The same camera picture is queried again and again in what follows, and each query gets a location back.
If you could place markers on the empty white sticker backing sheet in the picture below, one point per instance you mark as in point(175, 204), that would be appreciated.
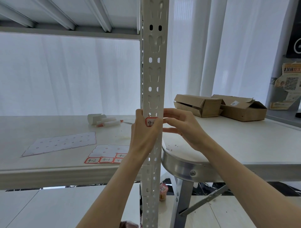
point(61, 143)

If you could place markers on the person's right hand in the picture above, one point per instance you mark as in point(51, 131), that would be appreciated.
point(190, 131)

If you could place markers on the red-bordered label sticker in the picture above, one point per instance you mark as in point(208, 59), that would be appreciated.
point(149, 122)

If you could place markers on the white folding table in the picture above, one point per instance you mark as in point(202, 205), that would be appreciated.
point(235, 141)

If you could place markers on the open brown cardboard box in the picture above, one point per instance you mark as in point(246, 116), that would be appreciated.
point(244, 109)

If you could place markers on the person's right middle finger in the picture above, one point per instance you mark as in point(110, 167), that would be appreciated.
point(171, 130)

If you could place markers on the pink snack cup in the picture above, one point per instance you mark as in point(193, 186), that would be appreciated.
point(163, 191)

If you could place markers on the white paper roll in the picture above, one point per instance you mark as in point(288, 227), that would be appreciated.
point(95, 118)

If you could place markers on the person's left forearm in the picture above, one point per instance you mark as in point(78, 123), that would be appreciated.
point(112, 192)

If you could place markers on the white marker with orange cap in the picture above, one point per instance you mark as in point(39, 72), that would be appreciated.
point(109, 123)

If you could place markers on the small orange notice card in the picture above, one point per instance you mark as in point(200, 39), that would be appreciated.
point(282, 105)

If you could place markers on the person's left thumb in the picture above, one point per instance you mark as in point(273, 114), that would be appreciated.
point(159, 124)

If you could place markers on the white perforated metal shelf rack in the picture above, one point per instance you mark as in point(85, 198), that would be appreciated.
point(155, 70)

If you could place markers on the closed brown cardboard box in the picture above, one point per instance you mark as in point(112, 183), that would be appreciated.
point(199, 104)

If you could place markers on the sheet of red-bordered labels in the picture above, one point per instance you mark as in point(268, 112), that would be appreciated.
point(105, 153)

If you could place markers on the black wall panel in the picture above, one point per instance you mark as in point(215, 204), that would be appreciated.
point(294, 28)

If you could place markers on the white curtain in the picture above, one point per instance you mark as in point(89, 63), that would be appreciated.
point(70, 75)

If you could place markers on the person's right forearm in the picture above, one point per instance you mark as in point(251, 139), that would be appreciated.
point(247, 188)

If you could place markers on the person's left hand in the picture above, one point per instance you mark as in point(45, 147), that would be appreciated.
point(141, 141)

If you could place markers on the person's right thumb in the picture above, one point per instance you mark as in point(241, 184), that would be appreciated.
point(169, 120)

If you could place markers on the torn paper poster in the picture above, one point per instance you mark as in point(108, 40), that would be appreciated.
point(290, 78)

